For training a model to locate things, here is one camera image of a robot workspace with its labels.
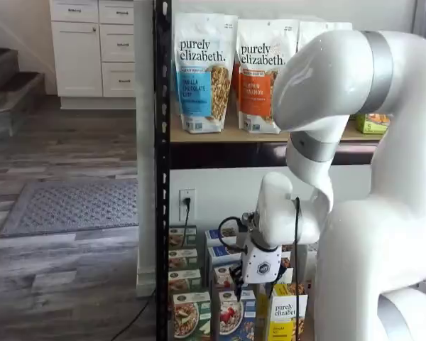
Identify granola bag red label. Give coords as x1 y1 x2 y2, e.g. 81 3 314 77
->
297 21 354 49

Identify green Bobo's apple pie box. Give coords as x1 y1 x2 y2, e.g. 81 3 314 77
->
354 112 392 135

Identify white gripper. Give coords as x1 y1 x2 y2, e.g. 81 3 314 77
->
229 241 287 303

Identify green granola box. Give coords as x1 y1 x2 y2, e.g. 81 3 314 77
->
168 248 199 271
168 225 198 250
173 291 212 340
168 269 202 294

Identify grey patterned floor mat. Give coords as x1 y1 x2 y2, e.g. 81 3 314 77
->
0 178 140 239

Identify granola bag blue label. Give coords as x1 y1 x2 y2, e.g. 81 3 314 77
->
173 13 239 135

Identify black plug with cord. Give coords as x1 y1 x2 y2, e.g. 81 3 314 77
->
182 197 193 229

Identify white kitchen cabinet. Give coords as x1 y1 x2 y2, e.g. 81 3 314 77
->
49 0 138 110

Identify grey carpeted stairs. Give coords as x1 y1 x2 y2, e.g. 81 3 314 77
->
0 24 45 143

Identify white wall outlet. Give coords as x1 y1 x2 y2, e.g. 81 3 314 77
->
179 188 197 224

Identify black metal shelf frame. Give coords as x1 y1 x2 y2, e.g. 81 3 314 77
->
153 0 381 341

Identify granola bag orange label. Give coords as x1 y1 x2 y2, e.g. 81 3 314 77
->
236 18 301 135
230 63 241 104

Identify thin black cord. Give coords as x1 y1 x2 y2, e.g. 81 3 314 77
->
109 286 158 341

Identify wooden shelf board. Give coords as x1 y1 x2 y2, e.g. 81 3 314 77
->
170 113 383 144

